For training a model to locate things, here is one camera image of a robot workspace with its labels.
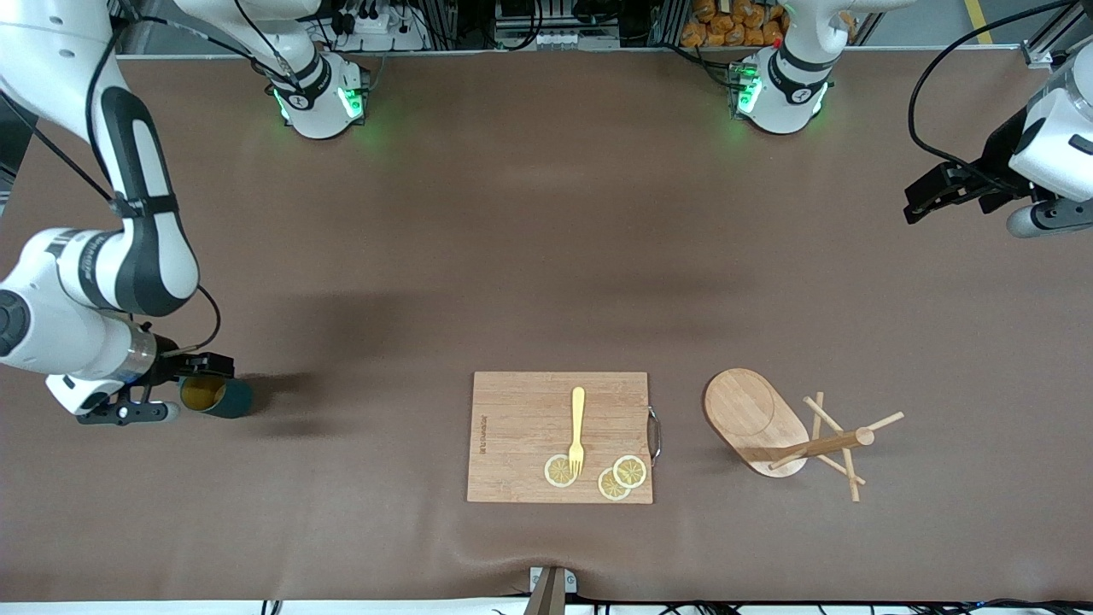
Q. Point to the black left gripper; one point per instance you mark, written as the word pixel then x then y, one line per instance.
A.
pixel 996 159

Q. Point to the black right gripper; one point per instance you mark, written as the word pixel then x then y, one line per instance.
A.
pixel 168 368

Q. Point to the teal mug with yellow inside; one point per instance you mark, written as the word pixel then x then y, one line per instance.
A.
pixel 235 400

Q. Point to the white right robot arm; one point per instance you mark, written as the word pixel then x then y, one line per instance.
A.
pixel 145 256

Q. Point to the wooden mug tree rack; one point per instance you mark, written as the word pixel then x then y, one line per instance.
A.
pixel 743 410

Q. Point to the brown table mat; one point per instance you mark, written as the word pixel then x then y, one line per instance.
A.
pixel 341 512

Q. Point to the pile of orange food items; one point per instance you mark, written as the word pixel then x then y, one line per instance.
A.
pixel 726 30

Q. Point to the lemon slice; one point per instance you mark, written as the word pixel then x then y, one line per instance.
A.
pixel 632 472
pixel 610 489
pixel 555 472

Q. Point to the white power strip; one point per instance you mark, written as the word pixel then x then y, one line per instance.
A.
pixel 384 38

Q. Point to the yellow plastic fork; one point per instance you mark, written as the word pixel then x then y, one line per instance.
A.
pixel 578 410

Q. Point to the aluminium frame post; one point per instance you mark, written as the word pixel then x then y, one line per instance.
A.
pixel 1037 53

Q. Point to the grey table edge bracket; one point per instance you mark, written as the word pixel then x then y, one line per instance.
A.
pixel 552 589

